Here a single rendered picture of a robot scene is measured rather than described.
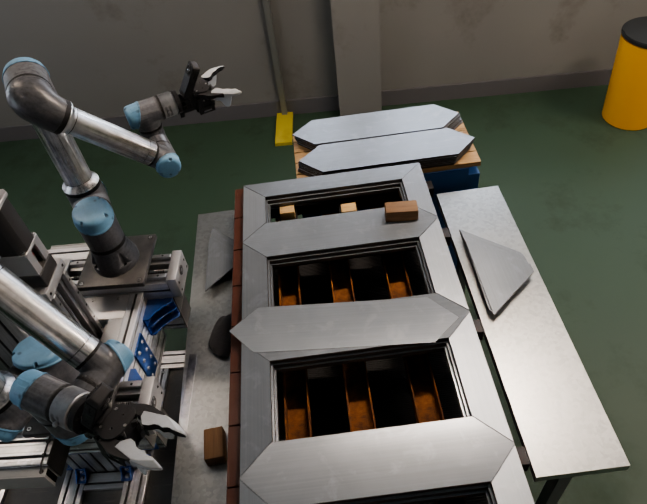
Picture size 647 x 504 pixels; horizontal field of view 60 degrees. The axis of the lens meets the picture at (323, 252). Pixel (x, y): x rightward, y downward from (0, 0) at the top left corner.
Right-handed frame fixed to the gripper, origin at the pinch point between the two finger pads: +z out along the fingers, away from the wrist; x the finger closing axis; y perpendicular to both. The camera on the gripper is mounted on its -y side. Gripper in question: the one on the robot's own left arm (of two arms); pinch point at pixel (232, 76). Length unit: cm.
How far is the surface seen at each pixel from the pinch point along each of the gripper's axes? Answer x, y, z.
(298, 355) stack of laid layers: 74, 50, -16
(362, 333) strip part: 77, 49, 5
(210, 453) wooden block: 85, 62, -52
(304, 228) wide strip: 25, 56, 10
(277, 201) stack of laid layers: 2, 62, 8
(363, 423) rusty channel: 98, 65, -6
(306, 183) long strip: 1, 59, 22
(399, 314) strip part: 77, 49, 19
